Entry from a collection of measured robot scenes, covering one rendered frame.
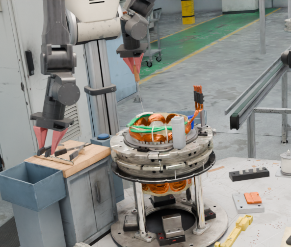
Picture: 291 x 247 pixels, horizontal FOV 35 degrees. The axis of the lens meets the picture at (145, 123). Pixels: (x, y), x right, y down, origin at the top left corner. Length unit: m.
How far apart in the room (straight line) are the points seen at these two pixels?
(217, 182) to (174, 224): 0.45
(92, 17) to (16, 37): 1.82
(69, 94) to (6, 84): 2.55
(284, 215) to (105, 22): 0.93
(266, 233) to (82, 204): 0.58
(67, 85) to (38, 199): 0.36
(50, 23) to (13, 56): 2.38
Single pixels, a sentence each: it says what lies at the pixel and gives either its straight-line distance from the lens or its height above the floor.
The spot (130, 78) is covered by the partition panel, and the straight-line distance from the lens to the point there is 5.92.
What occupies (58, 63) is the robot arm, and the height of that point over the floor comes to 1.39.
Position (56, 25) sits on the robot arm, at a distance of 1.17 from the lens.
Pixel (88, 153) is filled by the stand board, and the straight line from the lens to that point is 1.45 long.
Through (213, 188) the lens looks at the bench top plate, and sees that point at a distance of 1.78.
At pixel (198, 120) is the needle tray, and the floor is 1.06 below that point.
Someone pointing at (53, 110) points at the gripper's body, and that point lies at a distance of 1.19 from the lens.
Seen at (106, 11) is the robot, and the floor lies 1.47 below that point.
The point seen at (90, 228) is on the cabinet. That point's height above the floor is 0.84.
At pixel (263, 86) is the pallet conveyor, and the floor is 0.76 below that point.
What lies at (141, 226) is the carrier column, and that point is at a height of 0.85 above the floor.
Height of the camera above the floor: 1.57
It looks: 18 degrees down
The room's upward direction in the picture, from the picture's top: 6 degrees counter-clockwise
